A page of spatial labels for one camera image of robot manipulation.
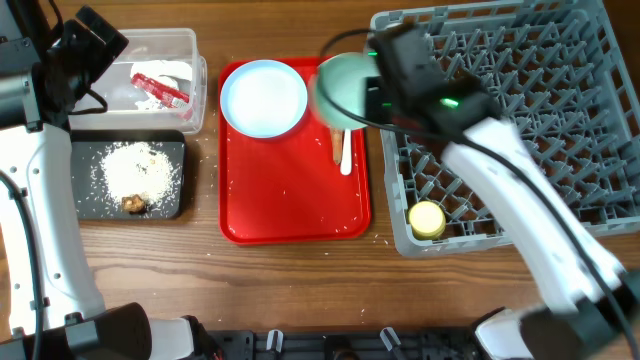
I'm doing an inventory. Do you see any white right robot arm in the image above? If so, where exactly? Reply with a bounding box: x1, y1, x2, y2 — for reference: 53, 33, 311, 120
363, 24, 639, 359

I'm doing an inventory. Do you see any large light blue plate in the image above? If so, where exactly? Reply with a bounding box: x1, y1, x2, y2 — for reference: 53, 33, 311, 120
219, 60, 308, 139

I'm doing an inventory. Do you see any small light blue bowl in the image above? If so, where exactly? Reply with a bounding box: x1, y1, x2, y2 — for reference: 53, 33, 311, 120
384, 23, 416, 36

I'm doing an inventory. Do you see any clear plastic bin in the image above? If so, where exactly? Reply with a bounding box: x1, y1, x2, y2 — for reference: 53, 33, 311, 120
70, 28, 207, 134

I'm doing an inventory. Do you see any grey dishwasher rack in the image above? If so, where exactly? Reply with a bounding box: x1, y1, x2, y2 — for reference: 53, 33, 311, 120
370, 1, 639, 257

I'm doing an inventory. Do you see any yellow plastic cup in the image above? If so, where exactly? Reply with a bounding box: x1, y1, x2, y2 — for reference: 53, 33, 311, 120
408, 201, 446, 240

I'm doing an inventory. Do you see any red serving tray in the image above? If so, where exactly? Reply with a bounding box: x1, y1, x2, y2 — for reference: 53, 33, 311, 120
217, 55, 373, 247

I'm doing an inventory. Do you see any red and white wrapper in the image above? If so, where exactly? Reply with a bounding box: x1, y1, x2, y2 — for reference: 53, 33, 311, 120
130, 60, 193, 120

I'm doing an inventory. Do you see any white plastic spoon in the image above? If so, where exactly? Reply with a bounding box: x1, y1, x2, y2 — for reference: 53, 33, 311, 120
340, 129, 352, 176

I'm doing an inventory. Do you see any brown food scrap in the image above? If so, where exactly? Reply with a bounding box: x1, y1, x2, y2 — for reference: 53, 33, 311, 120
121, 194, 146, 214

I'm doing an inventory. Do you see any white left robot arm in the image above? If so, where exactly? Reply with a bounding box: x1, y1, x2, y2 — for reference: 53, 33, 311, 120
1, 1, 207, 359

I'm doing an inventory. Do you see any light green bowl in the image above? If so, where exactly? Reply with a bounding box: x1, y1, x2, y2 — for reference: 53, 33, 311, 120
309, 53, 379, 130

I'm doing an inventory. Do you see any black tray bin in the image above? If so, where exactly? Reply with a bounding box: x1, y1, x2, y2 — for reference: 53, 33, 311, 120
71, 130, 187, 220

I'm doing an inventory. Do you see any white rice pile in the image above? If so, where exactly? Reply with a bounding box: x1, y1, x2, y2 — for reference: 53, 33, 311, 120
88, 142, 184, 217

